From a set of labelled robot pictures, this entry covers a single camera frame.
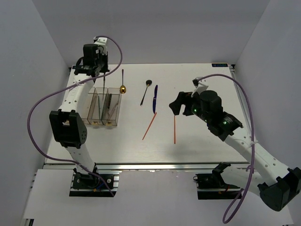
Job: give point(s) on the clear container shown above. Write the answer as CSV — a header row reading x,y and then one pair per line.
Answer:
x,y
111,107
95,118
88,108

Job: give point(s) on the black spoon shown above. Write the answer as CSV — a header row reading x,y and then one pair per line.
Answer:
x,y
148,83

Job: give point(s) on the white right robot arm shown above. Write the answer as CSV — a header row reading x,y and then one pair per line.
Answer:
x,y
275,183

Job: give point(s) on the blue label right corner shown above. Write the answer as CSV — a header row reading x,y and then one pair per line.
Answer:
x,y
219,65

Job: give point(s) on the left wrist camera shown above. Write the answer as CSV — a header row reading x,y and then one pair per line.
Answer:
x,y
101,41

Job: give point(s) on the blue knife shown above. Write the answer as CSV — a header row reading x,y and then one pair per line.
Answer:
x,y
154,102

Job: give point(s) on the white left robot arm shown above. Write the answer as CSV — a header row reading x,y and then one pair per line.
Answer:
x,y
67,125

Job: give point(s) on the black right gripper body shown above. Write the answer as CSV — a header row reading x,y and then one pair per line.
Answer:
x,y
202,116

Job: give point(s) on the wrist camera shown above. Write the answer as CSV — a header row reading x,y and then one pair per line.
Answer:
x,y
200,85
101,41

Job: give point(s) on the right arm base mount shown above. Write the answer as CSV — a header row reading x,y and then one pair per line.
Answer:
x,y
211,186

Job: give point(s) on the orange chopstick left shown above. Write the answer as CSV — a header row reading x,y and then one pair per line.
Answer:
x,y
150,124

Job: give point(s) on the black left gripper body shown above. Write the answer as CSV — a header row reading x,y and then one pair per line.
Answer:
x,y
102,62

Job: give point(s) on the black handled fork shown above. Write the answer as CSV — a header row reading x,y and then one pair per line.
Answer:
x,y
109,101

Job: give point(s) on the silver fork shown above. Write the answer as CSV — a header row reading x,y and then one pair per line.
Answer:
x,y
112,113

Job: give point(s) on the gold spoon purple handle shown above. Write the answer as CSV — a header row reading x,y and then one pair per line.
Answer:
x,y
122,88

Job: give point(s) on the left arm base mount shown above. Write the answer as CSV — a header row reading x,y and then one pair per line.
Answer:
x,y
91,186

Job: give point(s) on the green chopstick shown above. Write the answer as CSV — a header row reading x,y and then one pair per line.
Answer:
x,y
100,106
103,96

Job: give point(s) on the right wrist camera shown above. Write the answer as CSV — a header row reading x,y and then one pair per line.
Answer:
x,y
200,85

